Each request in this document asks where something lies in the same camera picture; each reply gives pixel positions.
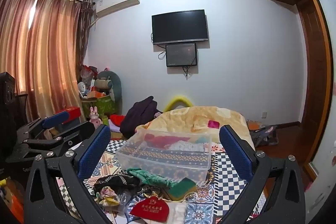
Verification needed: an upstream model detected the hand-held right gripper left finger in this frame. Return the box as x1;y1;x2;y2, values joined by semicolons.
24;124;112;224

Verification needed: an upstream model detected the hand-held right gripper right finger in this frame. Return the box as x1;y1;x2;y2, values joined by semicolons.
219;124;306;224

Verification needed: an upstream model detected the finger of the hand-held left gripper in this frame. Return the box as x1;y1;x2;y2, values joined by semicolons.
16;111;69;138
16;122;96;160

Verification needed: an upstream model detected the black lace cloth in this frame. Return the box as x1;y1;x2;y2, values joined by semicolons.
94;173;143;194

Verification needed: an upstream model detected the floral scrunchie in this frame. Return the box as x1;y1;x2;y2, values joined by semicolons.
95;186;122;207

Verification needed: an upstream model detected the white patterned cloth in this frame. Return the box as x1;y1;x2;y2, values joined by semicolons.
168;142;206;153

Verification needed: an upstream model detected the teal knitted cloth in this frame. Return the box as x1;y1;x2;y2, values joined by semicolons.
126;168;181;189

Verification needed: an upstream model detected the green yellow sponge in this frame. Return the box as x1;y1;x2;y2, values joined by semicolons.
168;177;197;201

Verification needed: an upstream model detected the black white patterned scrunchie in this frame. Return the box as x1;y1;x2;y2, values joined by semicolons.
139;185;162;197

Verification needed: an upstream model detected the clear plastic storage box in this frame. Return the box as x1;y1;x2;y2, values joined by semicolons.
115;130;213;184

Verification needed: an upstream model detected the red knitted cloth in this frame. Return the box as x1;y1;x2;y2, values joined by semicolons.
144;133;191;149

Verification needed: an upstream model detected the red fabric pouch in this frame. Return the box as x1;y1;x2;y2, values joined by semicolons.
129;195;171;222

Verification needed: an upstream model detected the white face mask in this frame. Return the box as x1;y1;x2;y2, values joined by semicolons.
168;199;188;224

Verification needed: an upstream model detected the red cardboard box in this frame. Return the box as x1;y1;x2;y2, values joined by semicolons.
54;106;81;125

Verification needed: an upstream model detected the pink bunny plush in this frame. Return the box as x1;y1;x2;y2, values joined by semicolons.
89;106;103;126

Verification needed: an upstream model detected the green storage box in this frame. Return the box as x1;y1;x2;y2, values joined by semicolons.
81;95;117;122

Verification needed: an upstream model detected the dark floral bag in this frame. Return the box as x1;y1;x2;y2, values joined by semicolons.
248;120;279;147

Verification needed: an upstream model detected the patterned bed sheet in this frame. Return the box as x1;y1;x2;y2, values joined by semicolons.
56;139;265;224

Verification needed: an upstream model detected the dark purple backpack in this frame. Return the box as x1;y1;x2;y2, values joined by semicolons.
119;96;164;139

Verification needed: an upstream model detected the orange clothing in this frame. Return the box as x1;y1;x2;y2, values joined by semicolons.
0;179;25;224

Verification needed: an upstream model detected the orange curtain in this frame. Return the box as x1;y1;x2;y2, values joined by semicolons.
0;0;90;122

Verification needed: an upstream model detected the yellow fleece blanket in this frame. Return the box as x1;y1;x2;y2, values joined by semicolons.
135;106;255;151

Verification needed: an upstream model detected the white wardrobe sliding door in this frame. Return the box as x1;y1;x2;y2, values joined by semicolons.
299;0;336;214

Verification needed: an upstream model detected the brown patterned curtain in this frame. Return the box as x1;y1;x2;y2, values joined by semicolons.
76;0;94;75

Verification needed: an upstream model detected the wooden wardrobe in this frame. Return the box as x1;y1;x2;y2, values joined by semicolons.
257;0;334;180

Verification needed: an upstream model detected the white air conditioner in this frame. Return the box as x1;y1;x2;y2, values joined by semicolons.
92;0;141;18

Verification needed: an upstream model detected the yellow foam ring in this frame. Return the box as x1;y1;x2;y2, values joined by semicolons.
164;95;195;112

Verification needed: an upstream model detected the small wall monitor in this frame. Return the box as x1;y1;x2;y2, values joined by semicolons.
165;42;198;67

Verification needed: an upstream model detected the black wall television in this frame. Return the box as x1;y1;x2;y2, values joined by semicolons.
151;9;210;45

